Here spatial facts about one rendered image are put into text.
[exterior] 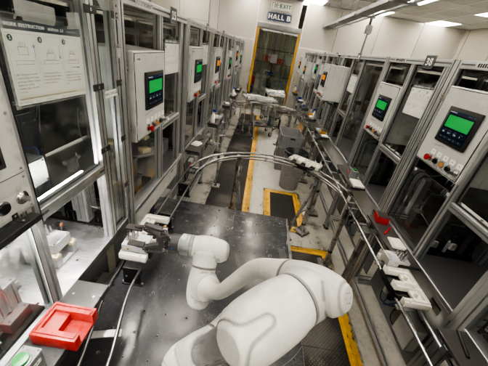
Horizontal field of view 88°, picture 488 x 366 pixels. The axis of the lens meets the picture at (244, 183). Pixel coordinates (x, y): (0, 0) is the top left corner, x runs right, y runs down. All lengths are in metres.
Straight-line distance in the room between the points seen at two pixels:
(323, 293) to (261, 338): 0.18
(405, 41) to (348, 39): 1.69
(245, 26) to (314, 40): 2.16
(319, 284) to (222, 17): 8.91
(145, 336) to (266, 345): 0.94
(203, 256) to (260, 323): 0.59
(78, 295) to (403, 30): 9.77
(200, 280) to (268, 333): 0.58
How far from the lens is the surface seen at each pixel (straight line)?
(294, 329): 0.58
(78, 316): 1.22
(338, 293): 0.64
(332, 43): 9.31
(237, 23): 9.17
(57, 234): 1.45
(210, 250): 1.09
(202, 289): 1.07
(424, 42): 10.22
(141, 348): 1.40
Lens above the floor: 1.90
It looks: 28 degrees down
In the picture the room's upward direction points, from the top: 10 degrees clockwise
